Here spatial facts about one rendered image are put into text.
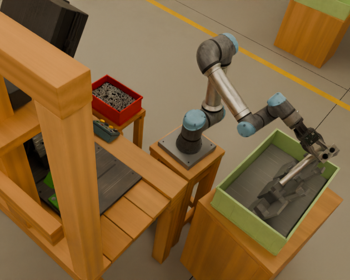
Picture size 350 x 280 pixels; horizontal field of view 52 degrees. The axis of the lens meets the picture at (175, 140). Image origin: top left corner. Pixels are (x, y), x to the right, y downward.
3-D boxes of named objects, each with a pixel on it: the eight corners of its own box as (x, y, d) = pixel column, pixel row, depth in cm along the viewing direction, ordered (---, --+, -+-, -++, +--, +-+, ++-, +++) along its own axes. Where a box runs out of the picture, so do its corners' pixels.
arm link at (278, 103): (270, 96, 166) (282, 88, 158) (286, 114, 165) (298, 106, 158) (261, 105, 161) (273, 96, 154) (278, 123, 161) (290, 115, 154)
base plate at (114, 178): (10, 81, 224) (10, 79, 222) (141, 179, 186) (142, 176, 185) (-55, 114, 200) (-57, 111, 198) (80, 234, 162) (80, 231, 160)
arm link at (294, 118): (280, 120, 164) (294, 108, 162) (287, 127, 164) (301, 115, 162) (283, 120, 156) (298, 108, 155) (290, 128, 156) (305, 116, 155)
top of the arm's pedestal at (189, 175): (185, 125, 226) (186, 120, 223) (224, 155, 213) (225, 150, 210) (148, 150, 209) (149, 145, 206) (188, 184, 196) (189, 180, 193)
